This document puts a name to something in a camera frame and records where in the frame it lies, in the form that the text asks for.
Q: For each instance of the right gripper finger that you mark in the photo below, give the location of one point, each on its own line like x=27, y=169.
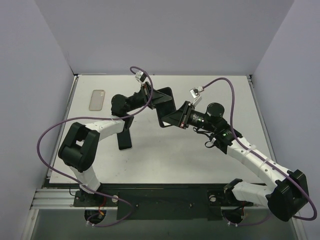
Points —
x=178, y=108
x=173, y=119

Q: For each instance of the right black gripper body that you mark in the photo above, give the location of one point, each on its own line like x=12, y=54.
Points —
x=185, y=115

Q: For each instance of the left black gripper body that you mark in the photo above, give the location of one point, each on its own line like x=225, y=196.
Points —
x=149, y=95

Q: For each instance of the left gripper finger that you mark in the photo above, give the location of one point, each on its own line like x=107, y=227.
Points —
x=159, y=100
x=165, y=92

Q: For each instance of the black phone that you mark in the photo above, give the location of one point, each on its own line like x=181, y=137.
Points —
x=124, y=140
x=165, y=109

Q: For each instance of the beige phone case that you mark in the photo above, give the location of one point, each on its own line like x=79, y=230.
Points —
x=97, y=100

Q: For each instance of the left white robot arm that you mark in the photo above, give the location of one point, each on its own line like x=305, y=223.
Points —
x=79, y=147

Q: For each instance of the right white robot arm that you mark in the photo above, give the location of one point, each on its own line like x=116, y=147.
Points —
x=284, y=191

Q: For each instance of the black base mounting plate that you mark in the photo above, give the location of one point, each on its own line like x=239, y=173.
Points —
x=165, y=201

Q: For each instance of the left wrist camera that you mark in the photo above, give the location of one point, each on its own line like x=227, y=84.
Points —
x=140, y=76

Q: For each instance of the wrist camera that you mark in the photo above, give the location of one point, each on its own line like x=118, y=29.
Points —
x=140, y=76
x=196, y=94

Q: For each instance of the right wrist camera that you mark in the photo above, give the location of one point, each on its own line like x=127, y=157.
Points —
x=196, y=94

